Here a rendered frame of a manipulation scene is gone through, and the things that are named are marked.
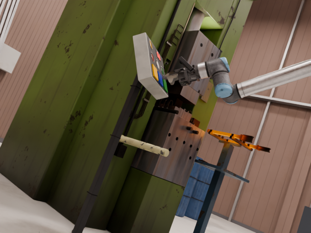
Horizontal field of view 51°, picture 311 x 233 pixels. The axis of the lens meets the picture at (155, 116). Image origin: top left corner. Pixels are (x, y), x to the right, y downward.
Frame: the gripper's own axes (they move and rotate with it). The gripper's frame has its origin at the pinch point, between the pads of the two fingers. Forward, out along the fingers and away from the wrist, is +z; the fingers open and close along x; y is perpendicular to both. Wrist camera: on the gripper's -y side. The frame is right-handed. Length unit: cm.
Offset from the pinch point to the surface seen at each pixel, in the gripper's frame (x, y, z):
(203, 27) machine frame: 87, -79, -23
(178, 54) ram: 46, -37, -3
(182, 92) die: 46.9, -6.6, -1.2
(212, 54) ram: 61, -38, -27
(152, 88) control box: -1.4, 6.3, 7.9
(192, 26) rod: 59, -65, -16
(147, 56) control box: -17.0, -6.3, 4.0
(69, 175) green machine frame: 34, 40, 86
